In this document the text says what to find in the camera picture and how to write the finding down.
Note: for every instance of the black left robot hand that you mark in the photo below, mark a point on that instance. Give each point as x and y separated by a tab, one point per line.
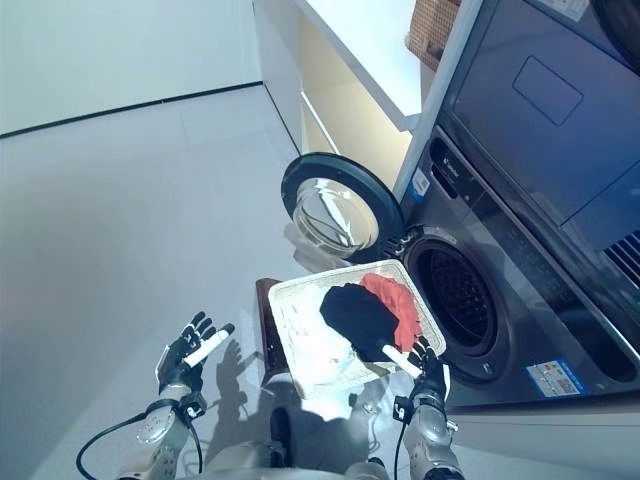
177	362

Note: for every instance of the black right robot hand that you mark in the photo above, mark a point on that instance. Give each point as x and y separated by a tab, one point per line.
432	375

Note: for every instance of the red garment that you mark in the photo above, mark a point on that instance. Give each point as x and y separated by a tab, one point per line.
400	305

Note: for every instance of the black garment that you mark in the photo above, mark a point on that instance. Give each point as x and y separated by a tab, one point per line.
357	320

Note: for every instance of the white garment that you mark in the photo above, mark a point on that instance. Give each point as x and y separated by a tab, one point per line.
320	355

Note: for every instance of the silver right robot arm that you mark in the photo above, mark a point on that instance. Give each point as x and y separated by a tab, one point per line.
430	430

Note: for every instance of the dark grey washing machine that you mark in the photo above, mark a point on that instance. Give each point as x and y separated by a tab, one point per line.
525	310

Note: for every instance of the round glass washing machine door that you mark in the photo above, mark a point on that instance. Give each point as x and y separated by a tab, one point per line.
345	167

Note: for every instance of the brown wooden stool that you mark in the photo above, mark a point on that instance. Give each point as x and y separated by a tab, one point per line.
267	320

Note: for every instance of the large white product label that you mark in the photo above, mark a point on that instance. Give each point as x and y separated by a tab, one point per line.
555	377

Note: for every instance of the white wicker laundry basket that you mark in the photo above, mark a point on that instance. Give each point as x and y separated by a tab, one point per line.
292	310

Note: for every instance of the small blue white sticker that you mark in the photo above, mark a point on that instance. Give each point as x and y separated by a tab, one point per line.
421	185

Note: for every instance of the dark stacked dryer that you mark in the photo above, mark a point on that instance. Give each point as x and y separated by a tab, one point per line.
525	150

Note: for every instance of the white appliance cabinet panel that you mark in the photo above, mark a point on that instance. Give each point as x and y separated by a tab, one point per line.
434	95

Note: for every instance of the white counter cabinet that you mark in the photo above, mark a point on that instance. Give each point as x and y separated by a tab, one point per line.
360	45

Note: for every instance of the brown wicker storage basket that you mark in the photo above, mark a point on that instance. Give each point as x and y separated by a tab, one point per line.
430	30

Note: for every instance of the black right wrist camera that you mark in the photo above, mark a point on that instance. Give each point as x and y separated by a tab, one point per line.
401	409

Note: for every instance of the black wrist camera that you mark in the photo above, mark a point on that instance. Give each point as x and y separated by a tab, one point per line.
401	409
192	409

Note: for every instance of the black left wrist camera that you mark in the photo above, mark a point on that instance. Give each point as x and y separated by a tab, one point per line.
192	409

